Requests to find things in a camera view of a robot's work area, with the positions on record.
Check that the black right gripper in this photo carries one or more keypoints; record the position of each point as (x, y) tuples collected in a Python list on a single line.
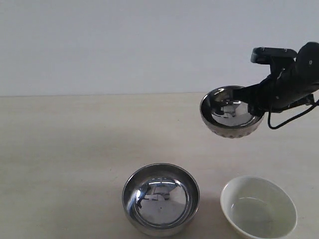
[(270, 94)]

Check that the ribbed stainless steel bowl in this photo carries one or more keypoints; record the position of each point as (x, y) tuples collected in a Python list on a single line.
[(225, 116)]

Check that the white ceramic bowl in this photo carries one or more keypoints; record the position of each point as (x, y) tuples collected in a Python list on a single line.
[(257, 208)]

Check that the smooth stainless steel bowl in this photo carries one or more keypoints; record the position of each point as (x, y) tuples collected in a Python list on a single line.
[(160, 200)]

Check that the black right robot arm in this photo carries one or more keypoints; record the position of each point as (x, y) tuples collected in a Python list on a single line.
[(294, 75)]

